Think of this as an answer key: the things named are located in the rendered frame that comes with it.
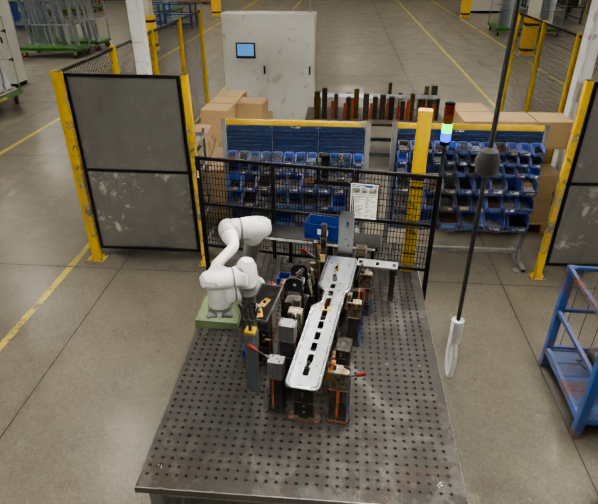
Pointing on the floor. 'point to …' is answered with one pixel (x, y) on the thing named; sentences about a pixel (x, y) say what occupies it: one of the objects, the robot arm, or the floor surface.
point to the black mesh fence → (306, 204)
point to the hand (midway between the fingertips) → (250, 324)
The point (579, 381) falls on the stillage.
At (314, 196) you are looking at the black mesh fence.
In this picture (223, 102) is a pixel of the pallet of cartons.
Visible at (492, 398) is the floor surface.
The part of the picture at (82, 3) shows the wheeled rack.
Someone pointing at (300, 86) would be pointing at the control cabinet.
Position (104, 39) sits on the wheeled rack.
